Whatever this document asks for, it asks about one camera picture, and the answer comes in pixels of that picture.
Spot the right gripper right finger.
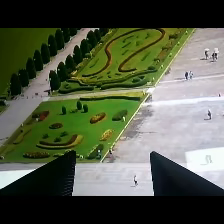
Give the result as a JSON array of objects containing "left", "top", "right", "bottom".
[{"left": 149, "top": 150, "right": 224, "bottom": 197}]

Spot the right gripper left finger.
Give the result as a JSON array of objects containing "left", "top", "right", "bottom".
[{"left": 0, "top": 150, "right": 77, "bottom": 197}]

